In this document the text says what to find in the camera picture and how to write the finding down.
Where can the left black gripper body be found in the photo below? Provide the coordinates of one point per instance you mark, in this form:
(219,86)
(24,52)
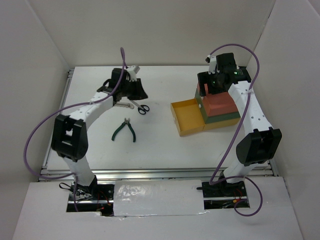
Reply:
(122,88)

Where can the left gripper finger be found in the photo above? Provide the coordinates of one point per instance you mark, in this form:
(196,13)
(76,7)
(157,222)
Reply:
(131,90)
(140,92)

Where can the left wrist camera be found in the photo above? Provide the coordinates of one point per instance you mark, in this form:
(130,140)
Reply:
(132,71)

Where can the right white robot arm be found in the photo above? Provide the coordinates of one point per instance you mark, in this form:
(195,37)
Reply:
(261,140)

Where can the green middle drawer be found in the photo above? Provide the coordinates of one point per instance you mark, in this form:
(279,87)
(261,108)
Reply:
(207,117)

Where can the white foam board cover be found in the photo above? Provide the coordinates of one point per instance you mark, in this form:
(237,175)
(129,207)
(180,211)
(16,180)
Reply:
(157,198)

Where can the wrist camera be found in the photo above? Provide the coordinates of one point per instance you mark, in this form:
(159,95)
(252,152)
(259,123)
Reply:
(212,61)
(132,71)

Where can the yellow bottom drawer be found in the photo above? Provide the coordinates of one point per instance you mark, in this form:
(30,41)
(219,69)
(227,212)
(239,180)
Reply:
(189,119)

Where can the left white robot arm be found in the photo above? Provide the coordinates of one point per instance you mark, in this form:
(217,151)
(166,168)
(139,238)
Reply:
(70,140)

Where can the red top drawer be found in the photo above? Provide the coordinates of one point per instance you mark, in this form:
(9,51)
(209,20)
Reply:
(215,104)

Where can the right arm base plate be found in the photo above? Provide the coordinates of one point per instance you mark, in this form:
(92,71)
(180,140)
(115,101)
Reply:
(222,191)

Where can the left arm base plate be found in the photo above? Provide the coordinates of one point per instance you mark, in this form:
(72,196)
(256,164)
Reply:
(105,193)

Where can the black handled scissors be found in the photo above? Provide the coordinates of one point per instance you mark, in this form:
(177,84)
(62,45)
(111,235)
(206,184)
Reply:
(142,109)

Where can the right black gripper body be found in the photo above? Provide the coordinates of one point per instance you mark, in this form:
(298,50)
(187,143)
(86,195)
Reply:
(215,86)

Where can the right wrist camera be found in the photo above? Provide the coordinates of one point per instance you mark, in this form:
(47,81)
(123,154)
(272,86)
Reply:
(212,61)

